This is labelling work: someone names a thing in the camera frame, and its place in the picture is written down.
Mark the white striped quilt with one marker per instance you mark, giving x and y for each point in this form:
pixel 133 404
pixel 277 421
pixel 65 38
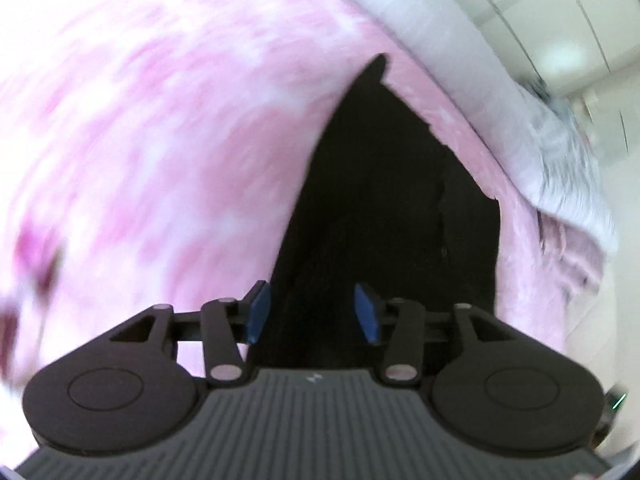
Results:
pixel 548 161

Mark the black garment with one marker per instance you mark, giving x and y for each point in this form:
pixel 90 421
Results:
pixel 386 205

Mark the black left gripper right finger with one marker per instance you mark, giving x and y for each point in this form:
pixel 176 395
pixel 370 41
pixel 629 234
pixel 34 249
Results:
pixel 413 342

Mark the pink rose plush blanket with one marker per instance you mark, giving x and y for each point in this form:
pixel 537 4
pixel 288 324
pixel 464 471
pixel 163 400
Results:
pixel 152 151

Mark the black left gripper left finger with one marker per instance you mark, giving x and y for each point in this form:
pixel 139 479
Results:
pixel 145 348

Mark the pink ruffled pillow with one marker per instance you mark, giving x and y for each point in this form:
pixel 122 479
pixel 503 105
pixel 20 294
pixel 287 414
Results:
pixel 574 259

